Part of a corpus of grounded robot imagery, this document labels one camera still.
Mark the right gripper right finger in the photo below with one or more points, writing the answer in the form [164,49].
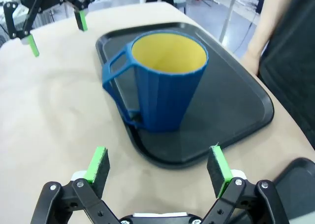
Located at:
[219,169]

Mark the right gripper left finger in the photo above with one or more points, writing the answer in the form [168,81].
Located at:
[97,169]

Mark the person torso in black T-shirt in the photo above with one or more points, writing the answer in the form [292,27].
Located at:
[292,61]

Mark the blue mug with yellow inside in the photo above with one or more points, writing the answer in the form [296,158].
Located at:
[167,96]

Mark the person's right hand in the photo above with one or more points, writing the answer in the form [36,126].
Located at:
[252,60]

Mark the person's right forearm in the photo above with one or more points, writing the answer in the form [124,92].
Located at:
[268,19]

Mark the black plastic tray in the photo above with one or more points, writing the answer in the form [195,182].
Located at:
[297,184]
[233,98]

